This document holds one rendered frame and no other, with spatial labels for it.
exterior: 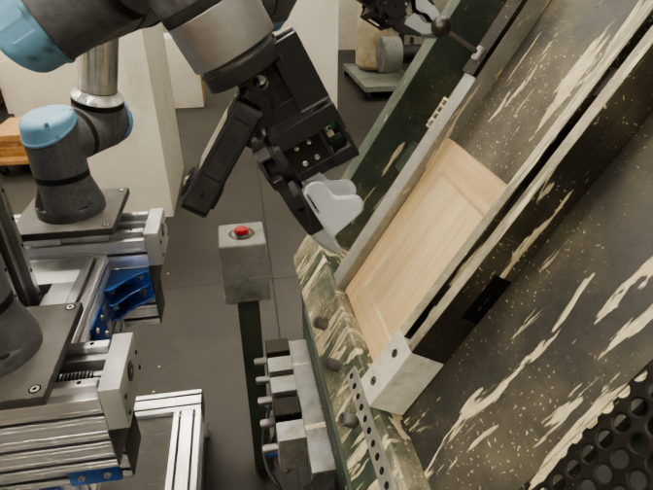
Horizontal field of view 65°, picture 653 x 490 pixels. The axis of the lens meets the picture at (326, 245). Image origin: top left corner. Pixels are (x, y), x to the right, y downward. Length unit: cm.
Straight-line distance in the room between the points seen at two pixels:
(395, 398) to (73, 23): 70
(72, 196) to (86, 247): 13
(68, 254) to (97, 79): 41
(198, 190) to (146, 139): 293
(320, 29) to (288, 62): 433
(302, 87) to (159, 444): 151
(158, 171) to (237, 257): 219
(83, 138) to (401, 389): 87
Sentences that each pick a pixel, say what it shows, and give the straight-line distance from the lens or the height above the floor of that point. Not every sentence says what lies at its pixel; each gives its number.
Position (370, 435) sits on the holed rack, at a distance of 90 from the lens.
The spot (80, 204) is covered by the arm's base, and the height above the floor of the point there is 107.
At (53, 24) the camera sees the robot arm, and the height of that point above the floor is 153.
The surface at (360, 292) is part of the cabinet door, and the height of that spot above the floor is 92.
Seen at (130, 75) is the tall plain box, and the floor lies 93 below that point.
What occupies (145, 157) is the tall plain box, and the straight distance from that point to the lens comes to 343.
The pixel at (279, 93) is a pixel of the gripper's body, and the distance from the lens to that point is 45.
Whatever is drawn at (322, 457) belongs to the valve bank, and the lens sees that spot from 105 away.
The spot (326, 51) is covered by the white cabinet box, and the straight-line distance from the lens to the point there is 480.
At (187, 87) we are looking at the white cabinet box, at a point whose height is 22.
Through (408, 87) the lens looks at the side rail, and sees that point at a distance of 129.
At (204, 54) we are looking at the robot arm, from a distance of 42.
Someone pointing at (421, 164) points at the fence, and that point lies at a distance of 109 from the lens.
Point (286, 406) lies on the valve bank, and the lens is 110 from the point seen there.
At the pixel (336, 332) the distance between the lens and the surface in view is 109.
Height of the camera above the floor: 158
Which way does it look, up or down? 31 degrees down
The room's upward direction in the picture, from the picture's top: straight up
